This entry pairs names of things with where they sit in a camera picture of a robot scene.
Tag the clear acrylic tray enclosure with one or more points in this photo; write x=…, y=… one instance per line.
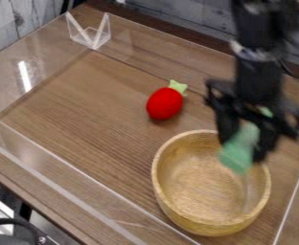
x=77, y=140

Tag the clear acrylic corner bracket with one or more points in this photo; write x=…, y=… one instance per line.
x=89, y=37

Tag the brown wooden bowl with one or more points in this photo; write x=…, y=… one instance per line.
x=206, y=198

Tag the red plush strawberry toy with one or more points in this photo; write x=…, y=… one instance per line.
x=166, y=102

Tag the black metal table frame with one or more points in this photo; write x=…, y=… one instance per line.
x=25, y=230

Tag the green rectangular block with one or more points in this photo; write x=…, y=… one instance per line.
x=237, y=151

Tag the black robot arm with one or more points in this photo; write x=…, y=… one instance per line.
x=263, y=24

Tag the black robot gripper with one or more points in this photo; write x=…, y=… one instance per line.
x=254, y=98

